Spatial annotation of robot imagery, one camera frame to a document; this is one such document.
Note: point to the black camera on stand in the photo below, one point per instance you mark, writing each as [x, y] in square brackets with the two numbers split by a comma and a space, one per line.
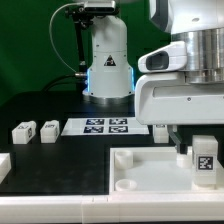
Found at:
[83, 14]

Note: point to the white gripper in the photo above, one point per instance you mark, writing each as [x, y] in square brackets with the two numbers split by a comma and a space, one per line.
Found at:
[163, 97]

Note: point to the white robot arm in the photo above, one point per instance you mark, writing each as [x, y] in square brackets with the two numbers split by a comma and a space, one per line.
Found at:
[198, 23]

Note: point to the white block left edge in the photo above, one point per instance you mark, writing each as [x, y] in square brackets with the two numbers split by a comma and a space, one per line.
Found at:
[5, 165]

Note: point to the white square tabletop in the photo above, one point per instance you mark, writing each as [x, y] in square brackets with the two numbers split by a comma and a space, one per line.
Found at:
[155, 170]

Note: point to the white obstacle fence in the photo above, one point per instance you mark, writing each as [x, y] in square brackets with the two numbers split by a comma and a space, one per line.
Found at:
[111, 209]

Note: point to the white sheet with tags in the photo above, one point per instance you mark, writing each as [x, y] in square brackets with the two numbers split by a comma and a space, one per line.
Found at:
[104, 126]

